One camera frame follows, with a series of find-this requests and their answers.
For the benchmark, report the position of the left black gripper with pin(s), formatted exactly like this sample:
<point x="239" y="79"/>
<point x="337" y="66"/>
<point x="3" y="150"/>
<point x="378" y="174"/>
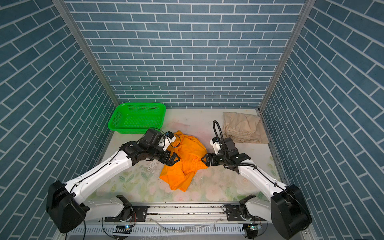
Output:
<point x="165" y="160"/>

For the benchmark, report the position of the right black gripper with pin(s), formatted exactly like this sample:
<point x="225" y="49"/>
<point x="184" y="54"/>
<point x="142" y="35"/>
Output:
<point x="209" y="156"/>

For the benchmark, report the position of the beige drawstring shorts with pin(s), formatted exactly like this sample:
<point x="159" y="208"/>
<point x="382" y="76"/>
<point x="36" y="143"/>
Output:
<point x="244" y="128"/>

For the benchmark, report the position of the green plastic basket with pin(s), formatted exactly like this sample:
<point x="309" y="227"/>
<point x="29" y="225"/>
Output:
<point x="137" y="118"/>

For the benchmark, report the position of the orange shorts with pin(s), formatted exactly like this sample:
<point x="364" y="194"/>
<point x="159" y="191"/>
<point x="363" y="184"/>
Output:
<point x="191" y="151"/>

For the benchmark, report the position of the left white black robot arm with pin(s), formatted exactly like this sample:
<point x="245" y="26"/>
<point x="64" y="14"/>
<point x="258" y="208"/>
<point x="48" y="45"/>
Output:
<point x="66" y="202"/>

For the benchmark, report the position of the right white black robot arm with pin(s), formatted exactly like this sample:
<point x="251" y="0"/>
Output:
<point x="286" y="208"/>

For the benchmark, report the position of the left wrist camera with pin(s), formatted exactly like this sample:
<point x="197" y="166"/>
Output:
<point x="155" y="138"/>

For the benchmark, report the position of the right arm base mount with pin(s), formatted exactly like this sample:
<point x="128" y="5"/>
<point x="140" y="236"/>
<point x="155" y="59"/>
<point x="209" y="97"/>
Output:
<point x="237" y="213"/>

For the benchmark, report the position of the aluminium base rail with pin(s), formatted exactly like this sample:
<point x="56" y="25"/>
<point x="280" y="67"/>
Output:
<point x="168" y="220"/>

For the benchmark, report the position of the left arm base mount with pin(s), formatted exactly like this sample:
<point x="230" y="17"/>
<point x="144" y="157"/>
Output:
<point x="133" y="215"/>

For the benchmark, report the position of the left aluminium corner post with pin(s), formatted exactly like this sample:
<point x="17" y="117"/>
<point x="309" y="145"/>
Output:
<point x="77" y="34"/>

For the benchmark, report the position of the aluminium corner post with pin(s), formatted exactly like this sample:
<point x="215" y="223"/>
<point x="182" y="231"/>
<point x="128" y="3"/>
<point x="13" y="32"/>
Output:
<point x="77" y="34"/>
<point x="304" y="14"/>

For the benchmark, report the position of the right aluminium corner post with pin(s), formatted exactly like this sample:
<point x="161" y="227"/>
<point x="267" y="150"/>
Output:
<point x="304" y="14"/>

